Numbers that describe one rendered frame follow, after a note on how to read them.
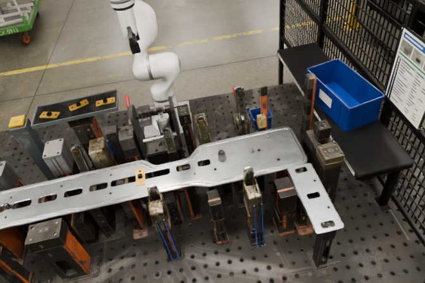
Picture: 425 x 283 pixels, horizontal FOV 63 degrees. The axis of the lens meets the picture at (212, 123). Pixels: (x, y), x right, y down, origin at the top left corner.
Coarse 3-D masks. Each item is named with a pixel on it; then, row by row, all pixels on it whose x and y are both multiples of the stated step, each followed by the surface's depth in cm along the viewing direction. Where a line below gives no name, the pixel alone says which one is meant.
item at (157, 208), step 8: (160, 200) 126; (152, 208) 124; (160, 208) 124; (152, 216) 123; (160, 216) 124; (168, 216) 133; (160, 224) 127; (168, 224) 129; (160, 232) 130; (168, 232) 131; (168, 240) 138; (176, 240) 142; (168, 248) 139; (176, 248) 143; (168, 256) 145; (176, 256) 145; (184, 256) 146
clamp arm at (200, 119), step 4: (200, 116) 147; (200, 120) 147; (204, 120) 148; (200, 124) 148; (204, 124) 149; (200, 128) 149; (204, 128) 150; (200, 132) 150; (204, 132) 151; (200, 136) 152; (204, 136) 152; (208, 136) 152; (204, 140) 153; (208, 140) 153
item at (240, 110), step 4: (236, 88) 140; (240, 88) 141; (236, 92) 141; (240, 92) 138; (236, 96) 142; (240, 96) 139; (244, 96) 142; (236, 100) 144; (240, 100) 144; (244, 100) 144; (240, 104) 145; (244, 104) 144; (240, 108) 146; (244, 108) 146; (240, 112) 148; (244, 112) 148; (244, 116) 150; (240, 120) 149
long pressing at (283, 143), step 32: (288, 128) 151; (192, 160) 144; (256, 160) 140; (288, 160) 138; (0, 192) 144; (32, 192) 142; (64, 192) 140; (96, 192) 138; (128, 192) 136; (160, 192) 135; (0, 224) 132
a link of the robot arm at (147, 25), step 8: (136, 0) 154; (136, 8) 154; (144, 8) 155; (136, 16) 156; (144, 16) 155; (152, 16) 157; (144, 24) 156; (152, 24) 158; (144, 32) 158; (152, 32) 159; (144, 40) 159; (152, 40) 161; (144, 48) 160; (136, 56) 161; (144, 56) 163; (136, 64) 162; (144, 64) 162; (136, 72) 163; (144, 72) 163; (144, 80) 167
